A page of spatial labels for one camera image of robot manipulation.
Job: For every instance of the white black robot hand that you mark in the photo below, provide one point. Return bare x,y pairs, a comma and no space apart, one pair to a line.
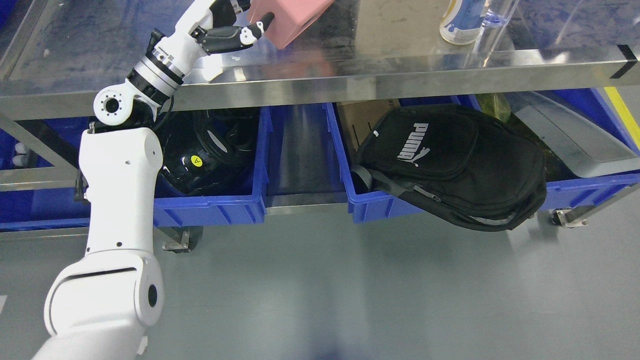
207,27

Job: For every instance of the black helmet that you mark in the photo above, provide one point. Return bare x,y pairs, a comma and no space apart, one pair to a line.
206,152

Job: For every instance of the pink storage box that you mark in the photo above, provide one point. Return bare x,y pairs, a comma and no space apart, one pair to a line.
291,17

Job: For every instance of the clear plastic bottle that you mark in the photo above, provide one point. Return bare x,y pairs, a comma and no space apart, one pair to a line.
497,15

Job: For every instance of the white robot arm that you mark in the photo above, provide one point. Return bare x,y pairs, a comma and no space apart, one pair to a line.
100,307

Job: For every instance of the blue bin with backpack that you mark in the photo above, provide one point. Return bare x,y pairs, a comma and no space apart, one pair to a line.
568,193

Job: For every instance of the cardboard piece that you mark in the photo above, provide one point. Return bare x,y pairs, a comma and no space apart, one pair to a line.
358,118

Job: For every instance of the white blue bottle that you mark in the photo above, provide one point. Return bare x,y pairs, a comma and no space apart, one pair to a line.
462,21

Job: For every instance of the grey plastic cover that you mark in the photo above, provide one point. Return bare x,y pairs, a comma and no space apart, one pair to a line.
579,127

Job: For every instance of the black Puma backpack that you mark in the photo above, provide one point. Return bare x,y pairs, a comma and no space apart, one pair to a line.
456,163

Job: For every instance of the far left blue bin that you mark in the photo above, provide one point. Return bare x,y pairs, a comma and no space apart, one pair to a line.
42,209

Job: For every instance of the blue bin with helmet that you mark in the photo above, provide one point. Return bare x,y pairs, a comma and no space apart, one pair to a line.
243,203

